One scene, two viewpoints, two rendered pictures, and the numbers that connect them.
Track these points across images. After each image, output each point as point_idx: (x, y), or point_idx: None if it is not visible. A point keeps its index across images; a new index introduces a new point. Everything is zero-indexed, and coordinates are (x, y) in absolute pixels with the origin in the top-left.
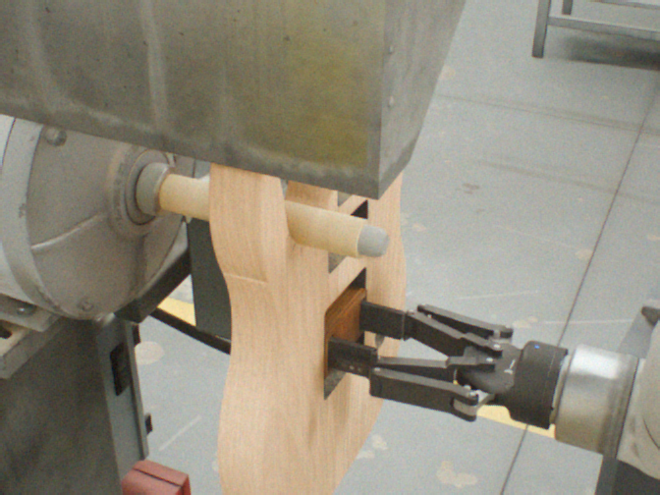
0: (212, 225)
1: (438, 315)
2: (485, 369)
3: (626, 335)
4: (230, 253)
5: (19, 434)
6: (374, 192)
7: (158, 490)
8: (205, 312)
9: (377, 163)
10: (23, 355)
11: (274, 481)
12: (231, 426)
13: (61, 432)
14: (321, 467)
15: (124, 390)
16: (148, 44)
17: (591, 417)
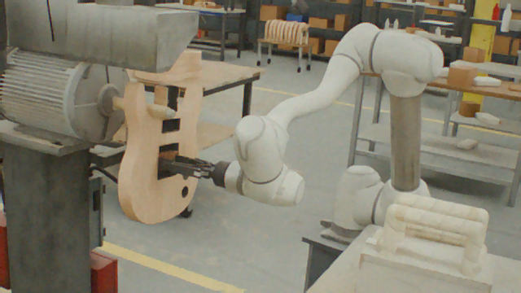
0: (124, 101)
1: (200, 160)
2: (207, 167)
3: (311, 230)
4: (128, 111)
5: (57, 196)
6: (155, 71)
7: (104, 260)
8: None
9: (156, 63)
10: (65, 151)
11: (134, 192)
12: (123, 169)
13: (71, 206)
14: (155, 205)
15: (96, 210)
16: (111, 38)
17: (234, 177)
